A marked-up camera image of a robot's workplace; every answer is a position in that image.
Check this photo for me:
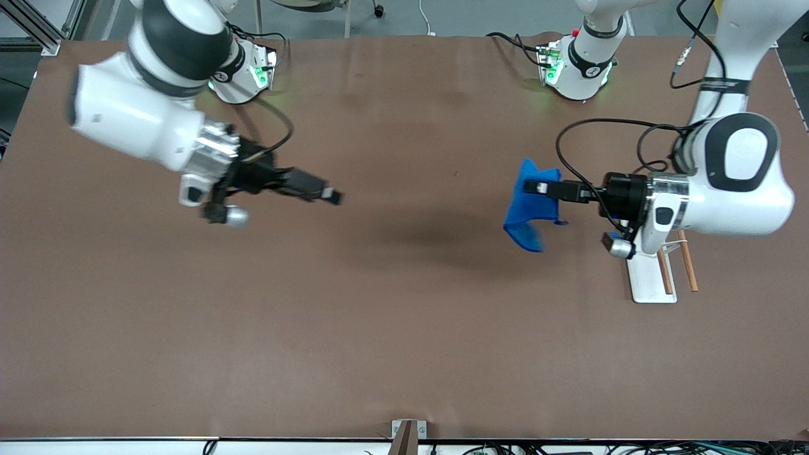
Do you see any blue microfibre towel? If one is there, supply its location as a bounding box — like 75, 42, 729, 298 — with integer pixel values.
503, 158, 568, 253

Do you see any wooden rack rod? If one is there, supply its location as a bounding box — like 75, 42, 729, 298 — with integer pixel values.
656, 248, 674, 295
676, 229, 699, 293

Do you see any brown table cover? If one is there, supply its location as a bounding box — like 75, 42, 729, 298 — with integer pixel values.
0, 32, 809, 440

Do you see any grey wheeled chair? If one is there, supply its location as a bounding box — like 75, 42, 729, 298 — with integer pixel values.
253, 0, 386, 39

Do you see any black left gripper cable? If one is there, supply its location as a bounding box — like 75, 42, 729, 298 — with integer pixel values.
555, 118, 696, 219

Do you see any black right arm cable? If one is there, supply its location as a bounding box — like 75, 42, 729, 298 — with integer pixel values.
228, 24, 295, 164

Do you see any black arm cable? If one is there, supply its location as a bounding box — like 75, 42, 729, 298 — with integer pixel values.
670, 0, 718, 89
228, 24, 295, 164

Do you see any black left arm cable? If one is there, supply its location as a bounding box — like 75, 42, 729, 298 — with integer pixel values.
670, 0, 718, 89

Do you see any black left base cable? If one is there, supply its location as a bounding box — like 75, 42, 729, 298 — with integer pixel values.
485, 32, 547, 67

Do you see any white floor cable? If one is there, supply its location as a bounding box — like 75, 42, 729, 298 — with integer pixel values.
417, 0, 438, 37

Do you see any tangled black cable bundle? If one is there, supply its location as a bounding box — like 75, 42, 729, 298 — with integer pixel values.
430, 440, 809, 455

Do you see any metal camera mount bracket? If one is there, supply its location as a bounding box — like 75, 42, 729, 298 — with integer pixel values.
391, 419, 427, 455

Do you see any white table edge rail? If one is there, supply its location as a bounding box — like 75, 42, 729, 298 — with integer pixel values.
0, 436, 809, 455

